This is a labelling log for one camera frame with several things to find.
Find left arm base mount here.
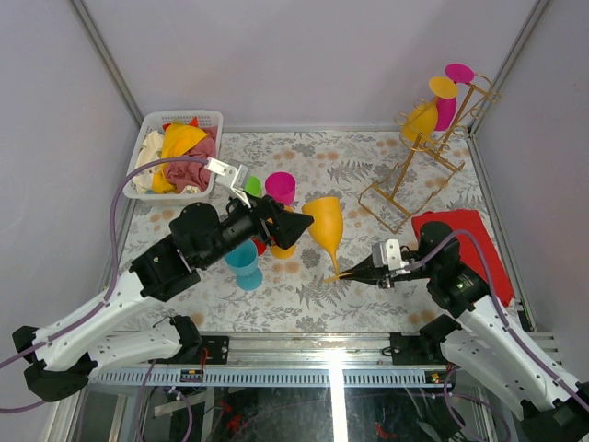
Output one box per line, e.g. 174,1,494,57
156,315,230,366

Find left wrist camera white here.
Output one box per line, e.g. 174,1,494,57
205,157,251,208

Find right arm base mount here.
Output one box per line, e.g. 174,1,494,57
380,315,461,366

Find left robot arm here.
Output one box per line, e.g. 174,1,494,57
12,196,314,402

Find green plastic wine glass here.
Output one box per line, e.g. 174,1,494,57
244,176,262,198

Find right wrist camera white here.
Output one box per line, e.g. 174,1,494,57
372,238,403,270

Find white plastic basket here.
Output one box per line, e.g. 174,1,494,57
123,110,224,204

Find magenta plastic wine glass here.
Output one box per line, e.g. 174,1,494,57
264,171,296,205

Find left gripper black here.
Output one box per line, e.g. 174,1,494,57
201,188,315,271

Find red plastic wine glass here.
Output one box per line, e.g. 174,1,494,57
252,238,267,256

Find pink cloth in basket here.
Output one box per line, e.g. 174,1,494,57
164,125,219,194

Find red folded cloth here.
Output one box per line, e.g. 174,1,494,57
410,208,515,308

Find yellow cloth in basket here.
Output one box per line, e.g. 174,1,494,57
153,122,208,194

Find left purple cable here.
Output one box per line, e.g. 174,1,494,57
0,156,211,413

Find slotted grey cable duct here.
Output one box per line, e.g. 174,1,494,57
92,366,446,389

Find cream floral cloth in basket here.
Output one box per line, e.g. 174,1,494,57
132,131,164,193

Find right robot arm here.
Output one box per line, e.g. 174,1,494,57
339,221,588,441

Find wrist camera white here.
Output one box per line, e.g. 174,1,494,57
205,157,251,208
372,238,403,270

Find yellow wine glass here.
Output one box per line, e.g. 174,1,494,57
269,206,298,261
401,94,437,142
302,196,344,282

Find aluminium front rail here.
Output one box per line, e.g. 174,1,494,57
108,330,562,369

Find teal plastic wine glass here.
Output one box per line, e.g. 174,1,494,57
225,239,263,291

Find gold wire glass rack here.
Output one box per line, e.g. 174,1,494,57
358,68,500,233

